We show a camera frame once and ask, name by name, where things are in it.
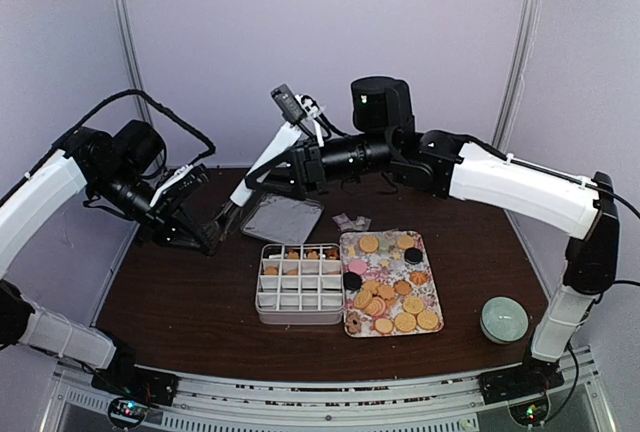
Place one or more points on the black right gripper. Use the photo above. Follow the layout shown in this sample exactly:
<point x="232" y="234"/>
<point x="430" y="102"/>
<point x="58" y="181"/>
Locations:
<point x="312" y="179"/>

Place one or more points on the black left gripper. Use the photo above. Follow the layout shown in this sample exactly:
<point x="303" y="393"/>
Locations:
<point x="164" y="220"/>

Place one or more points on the silver serving tongs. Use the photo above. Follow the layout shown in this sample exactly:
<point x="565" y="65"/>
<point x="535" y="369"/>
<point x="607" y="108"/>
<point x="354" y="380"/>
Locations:
<point x="284" y="139"/>

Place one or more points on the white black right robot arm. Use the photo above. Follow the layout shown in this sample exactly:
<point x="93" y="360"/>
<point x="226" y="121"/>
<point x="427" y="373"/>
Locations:
<point x="463" y="167"/>

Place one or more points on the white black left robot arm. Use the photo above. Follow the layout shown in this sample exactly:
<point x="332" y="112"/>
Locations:
<point x="65" y="223"/>

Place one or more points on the silver tin lid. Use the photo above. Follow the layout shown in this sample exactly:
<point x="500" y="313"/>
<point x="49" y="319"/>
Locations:
<point x="283" y="220"/>

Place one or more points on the clear printed cookie wrappers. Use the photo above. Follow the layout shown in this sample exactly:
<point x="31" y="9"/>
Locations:
<point x="346" y="224"/>

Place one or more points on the grey divided cookie tin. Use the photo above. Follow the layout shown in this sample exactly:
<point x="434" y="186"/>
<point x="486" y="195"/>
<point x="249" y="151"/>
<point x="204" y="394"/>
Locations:
<point x="305" y="292"/>

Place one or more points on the round tan perforated biscuit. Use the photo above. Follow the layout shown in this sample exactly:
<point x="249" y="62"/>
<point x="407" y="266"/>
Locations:
<point x="369" y="244"/>

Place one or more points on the pink sandwich cookie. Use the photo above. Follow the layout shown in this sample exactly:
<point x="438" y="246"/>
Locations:
<point x="358" y="266"/>

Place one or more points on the black sandwich cookie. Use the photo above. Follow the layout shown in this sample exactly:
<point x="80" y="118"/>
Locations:
<point x="413" y="256"/>
<point x="352" y="281"/>

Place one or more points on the tan biscuit at tongs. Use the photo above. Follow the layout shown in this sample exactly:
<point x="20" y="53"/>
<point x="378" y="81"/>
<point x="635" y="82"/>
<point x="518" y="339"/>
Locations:
<point x="404" y="242"/>

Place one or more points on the floral rectangular tray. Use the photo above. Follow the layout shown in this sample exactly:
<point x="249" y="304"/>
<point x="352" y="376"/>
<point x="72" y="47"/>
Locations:
<point x="388" y="303"/>

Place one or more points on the flower shaped brown cookie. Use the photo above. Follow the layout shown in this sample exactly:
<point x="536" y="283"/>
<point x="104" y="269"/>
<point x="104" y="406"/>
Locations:
<point x="353" y="325"/>

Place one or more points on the swirl shaped orange cookie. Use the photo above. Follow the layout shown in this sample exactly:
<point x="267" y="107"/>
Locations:
<point x="418" y="278"/>

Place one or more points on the pale green ceramic bowl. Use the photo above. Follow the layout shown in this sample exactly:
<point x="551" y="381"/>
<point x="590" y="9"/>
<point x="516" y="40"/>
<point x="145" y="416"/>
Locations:
<point x="503" y="320"/>

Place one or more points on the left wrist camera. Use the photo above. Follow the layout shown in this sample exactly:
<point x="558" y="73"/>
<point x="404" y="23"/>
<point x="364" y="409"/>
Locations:
<point x="179" y="181"/>

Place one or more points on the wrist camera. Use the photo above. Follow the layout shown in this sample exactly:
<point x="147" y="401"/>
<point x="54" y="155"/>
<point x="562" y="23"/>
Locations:
<point x="380" y="102"/>
<point x="179" y="181"/>

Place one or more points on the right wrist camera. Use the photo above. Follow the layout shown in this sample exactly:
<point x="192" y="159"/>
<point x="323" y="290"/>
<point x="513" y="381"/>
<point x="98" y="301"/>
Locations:
<point x="380" y="102"/>

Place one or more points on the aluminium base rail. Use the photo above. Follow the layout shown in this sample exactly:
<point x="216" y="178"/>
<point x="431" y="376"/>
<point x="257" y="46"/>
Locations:
<point x="452" y="402"/>

